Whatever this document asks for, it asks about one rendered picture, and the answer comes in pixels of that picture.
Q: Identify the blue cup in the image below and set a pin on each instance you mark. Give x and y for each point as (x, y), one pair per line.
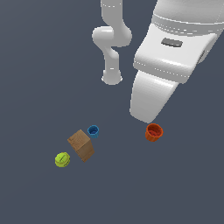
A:
(93, 131)

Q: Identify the brown cardboard box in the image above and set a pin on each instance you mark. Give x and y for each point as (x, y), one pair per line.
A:
(81, 145)

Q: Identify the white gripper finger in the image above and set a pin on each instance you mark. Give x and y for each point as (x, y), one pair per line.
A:
(148, 99)

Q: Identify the lime green round cap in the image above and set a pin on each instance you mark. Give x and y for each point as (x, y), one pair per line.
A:
(62, 159)

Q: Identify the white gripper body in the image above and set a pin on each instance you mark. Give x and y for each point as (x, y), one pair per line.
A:
(172, 59)

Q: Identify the orange cup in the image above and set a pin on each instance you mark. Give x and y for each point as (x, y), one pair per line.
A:
(154, 132)

